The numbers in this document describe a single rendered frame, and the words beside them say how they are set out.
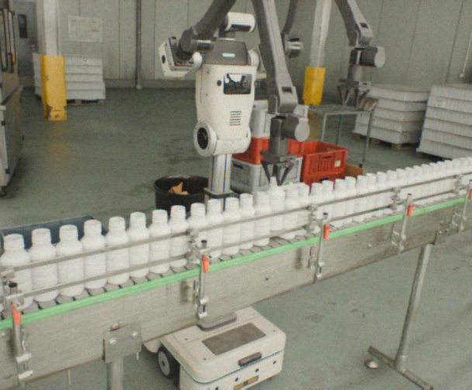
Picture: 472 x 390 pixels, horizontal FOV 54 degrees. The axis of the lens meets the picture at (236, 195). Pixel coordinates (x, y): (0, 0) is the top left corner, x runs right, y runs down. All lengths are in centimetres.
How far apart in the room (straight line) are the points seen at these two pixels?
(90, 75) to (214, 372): 918
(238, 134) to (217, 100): 19
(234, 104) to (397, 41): 1141
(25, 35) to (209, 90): 1152
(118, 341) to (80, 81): 965
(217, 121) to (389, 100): 668
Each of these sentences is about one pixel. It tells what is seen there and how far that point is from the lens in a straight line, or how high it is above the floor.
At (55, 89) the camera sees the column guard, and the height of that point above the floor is 54.
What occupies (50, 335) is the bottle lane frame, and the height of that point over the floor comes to 93.
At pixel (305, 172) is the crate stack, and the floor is 50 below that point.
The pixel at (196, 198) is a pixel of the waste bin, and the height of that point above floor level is 61.
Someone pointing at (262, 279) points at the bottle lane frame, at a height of 90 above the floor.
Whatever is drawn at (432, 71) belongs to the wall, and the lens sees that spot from 1260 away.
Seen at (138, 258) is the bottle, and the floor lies 106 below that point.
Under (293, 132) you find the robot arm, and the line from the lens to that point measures 131.
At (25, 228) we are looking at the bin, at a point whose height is 94.
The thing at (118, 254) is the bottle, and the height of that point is 108.
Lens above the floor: 160
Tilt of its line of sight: 19 degrees down
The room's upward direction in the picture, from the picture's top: 4 degrees clockwise
